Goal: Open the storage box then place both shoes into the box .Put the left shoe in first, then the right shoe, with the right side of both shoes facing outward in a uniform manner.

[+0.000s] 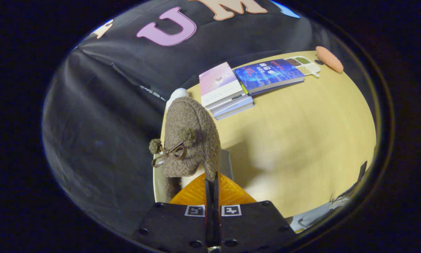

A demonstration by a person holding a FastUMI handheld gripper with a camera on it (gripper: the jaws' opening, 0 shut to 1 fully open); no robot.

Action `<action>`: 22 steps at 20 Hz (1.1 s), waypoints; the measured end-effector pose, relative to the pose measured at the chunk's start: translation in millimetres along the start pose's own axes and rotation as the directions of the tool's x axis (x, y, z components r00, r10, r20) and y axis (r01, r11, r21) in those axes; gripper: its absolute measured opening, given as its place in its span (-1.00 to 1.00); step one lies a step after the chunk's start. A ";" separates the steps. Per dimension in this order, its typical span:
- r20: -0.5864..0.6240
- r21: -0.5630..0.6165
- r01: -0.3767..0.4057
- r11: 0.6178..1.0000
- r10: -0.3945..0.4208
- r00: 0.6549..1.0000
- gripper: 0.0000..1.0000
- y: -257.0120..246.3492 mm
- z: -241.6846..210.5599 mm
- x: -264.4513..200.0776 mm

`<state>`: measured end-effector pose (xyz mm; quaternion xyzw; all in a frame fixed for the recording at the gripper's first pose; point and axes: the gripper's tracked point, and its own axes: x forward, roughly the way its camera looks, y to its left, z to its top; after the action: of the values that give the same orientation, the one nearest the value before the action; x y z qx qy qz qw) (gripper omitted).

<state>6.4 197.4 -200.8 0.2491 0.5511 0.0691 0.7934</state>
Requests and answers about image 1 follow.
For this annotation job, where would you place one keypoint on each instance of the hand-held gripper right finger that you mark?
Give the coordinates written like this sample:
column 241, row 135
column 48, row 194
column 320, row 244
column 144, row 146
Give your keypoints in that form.
column 252, row 225

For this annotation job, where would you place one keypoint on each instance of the white blue book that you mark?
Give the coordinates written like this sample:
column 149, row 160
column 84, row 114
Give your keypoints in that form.
column 237, row 103
column 238, row 110

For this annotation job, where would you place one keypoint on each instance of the black backdrop cloth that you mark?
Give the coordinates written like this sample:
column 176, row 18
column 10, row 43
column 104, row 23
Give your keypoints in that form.
column 101, row 140

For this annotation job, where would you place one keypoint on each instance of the white divided grain tray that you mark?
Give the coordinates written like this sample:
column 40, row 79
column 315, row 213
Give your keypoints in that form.
column 310, row 66

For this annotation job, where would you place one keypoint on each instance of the white round soft object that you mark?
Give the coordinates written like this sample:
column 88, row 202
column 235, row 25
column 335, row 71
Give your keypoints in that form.
column 177, row 94

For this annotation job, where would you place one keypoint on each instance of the pink cover book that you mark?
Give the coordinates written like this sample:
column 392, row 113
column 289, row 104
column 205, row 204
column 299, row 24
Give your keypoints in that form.
column 217, row 82

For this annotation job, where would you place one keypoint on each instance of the dark blue cover book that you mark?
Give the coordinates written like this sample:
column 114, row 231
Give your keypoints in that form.
column 266, row 73

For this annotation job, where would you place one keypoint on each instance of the orange fuzzy oval object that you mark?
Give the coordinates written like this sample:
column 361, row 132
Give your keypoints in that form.
column 329, row 59

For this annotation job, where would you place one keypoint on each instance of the brown fuzzy shoe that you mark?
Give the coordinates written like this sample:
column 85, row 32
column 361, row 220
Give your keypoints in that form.
column 193, row 119

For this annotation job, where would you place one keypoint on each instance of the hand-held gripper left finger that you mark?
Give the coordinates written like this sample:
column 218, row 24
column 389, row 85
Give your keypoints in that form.
column 175, row 225

